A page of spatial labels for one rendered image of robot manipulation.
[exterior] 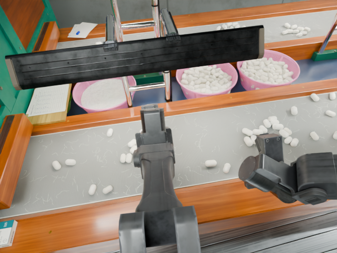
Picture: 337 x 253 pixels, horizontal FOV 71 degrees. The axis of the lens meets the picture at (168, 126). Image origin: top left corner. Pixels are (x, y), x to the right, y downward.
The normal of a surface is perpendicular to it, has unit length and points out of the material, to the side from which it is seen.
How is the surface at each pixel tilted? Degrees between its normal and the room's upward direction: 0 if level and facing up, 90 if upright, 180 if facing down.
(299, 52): 90
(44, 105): 0
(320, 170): 28
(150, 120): 50
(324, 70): 0
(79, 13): 90
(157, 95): 0
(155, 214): 59
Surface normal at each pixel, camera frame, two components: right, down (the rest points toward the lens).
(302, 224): -0.04, -0.65
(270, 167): 0.39, -0.50
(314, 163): -0.49, -0.67
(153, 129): 0.05, 0.15
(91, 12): 0.22, 0.73
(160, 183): -0.08, -0.95
